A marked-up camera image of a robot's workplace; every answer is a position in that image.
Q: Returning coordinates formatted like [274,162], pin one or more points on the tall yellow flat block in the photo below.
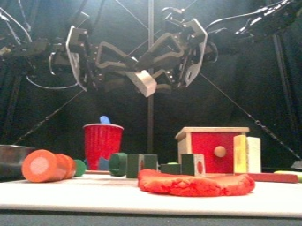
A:
[239,154]

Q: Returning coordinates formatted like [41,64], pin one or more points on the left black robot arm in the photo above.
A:
[34,48]

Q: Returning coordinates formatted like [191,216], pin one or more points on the blue plastic spoon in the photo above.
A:
[104,119]

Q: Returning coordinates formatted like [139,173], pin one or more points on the large orange toy carrot piece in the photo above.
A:
[38,166]

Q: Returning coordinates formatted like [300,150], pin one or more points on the small blue toy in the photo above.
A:
[103,164]

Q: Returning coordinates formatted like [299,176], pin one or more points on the red plastic cup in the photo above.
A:
[103,144]

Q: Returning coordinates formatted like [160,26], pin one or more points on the wooden box with red front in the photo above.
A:
[204,141]

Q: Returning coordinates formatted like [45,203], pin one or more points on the white cutting board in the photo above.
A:
[77,197]

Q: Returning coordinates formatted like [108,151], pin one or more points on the grey metal foot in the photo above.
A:
[298,165]

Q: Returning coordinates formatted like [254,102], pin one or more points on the yellow-green toy piece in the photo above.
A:
[290,173]

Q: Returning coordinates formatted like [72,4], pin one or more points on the toy maki with red centre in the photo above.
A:
[192,164]

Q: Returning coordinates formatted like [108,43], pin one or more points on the red play dough lump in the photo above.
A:
[196,185]

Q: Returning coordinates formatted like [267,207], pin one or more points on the vertical metal frame pole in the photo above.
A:
[151,17]

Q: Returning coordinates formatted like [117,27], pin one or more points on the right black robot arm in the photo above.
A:
[267,20]

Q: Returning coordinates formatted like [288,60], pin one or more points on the green toy disc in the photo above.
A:
[81,168]

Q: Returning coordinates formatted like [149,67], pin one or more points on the speckled white toy rice block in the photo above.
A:
[144,84]

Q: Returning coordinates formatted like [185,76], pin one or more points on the metal bowl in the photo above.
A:
[12,159]

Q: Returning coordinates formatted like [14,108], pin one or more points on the tall plain white block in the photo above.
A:
[254,154]

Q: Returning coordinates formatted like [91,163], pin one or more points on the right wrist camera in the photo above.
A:
[172,16]

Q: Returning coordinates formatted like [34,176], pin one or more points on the dark red flat bar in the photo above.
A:
[275,177]

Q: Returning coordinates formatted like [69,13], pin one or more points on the black frame post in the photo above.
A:
[282,73]

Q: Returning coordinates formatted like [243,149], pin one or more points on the small orange toy carrot piece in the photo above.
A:
[70,166]

